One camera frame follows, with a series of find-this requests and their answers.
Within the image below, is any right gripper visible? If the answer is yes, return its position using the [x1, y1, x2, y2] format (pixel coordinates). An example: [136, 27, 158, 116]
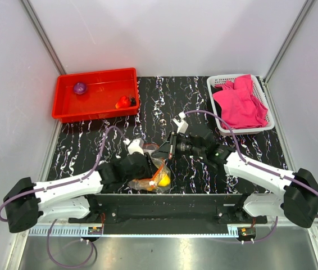
[151, 131, 205, 161]

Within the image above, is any clear zip top bag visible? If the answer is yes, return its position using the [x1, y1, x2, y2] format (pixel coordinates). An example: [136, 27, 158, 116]
[129, 144, 171, 194]

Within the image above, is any red fake fruit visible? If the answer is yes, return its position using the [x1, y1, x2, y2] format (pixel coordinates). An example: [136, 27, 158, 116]
[115, 96, 131, 109]

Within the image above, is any pink fake fruit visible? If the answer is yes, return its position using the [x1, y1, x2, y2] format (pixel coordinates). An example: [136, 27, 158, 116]
[73, 82, 88, 95]

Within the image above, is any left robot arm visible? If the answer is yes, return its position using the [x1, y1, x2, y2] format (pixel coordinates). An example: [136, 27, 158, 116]
[0, 152, 157, 233]

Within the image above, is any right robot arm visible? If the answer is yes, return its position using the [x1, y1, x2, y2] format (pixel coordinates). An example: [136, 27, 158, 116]
[152, 132, 318, 228]

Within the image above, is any yellow fake lemon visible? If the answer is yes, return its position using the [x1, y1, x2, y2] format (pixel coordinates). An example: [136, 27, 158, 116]
[158, 174, 171, 187]

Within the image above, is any black marble mat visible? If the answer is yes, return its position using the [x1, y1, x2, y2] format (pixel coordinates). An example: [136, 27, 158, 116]
[47, 76, 290, 181]

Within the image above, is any red plastic bin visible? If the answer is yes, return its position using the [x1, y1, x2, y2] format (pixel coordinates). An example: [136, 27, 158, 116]
[52, 67, 140, 123]

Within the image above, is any pink cloth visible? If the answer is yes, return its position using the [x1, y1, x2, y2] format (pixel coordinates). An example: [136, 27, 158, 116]
[212, 74, 268, 129]

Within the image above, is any white plastic basket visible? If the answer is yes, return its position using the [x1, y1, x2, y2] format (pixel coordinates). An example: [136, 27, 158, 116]
[207, 74, 275, 135]

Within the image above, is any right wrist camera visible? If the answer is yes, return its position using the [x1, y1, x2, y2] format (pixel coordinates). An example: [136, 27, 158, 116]
[172, 112, 189, 134]

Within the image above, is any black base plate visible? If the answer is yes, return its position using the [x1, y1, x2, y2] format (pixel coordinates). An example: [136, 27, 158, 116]
[69, 194, 267, 236]

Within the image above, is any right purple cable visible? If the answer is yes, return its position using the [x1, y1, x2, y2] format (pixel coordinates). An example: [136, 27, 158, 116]
[183, 109, 318, 243]

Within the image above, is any purple cable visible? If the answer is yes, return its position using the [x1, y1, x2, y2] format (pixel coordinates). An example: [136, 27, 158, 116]
[183, 109, 318, 243]
[0, 125, 130, 268]

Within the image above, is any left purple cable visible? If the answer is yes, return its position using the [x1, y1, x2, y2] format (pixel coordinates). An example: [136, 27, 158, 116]
[0, 125, 130, 268]

